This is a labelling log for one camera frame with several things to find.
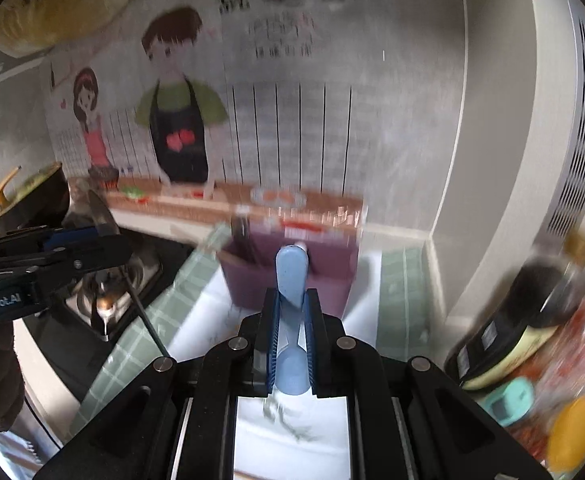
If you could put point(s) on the teal cap salt shaker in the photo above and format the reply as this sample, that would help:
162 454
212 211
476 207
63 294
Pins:
509 397

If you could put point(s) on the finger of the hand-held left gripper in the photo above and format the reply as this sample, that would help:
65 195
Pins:
92 262
72 239

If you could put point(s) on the yellow lid chili flake jar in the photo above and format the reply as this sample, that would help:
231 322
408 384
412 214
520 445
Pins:
572 430

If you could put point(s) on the cartoon wall poster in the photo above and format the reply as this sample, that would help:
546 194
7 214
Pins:
272 135

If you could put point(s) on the blue plastic spoon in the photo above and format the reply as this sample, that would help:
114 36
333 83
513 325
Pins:
292 280

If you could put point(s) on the white vent grille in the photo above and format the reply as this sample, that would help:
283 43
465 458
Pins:
582 160

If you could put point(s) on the orange cap chili bottle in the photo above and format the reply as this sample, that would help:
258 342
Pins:
584 320

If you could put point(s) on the black gas stove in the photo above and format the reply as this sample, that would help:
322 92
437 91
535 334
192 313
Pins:
107 300

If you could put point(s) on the purple plastic box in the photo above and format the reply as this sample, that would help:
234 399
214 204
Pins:
332 275

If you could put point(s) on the flower print range hood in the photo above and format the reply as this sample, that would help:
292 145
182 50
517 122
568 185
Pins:
57 10

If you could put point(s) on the dark soy sauce bottle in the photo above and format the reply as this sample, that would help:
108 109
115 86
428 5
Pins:
517 320

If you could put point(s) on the green and white tablecloth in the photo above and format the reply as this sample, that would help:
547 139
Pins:
402 280

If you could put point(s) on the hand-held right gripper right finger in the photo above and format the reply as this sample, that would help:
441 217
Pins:
314 340

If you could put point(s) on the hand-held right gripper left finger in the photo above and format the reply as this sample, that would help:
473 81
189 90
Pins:
272 340

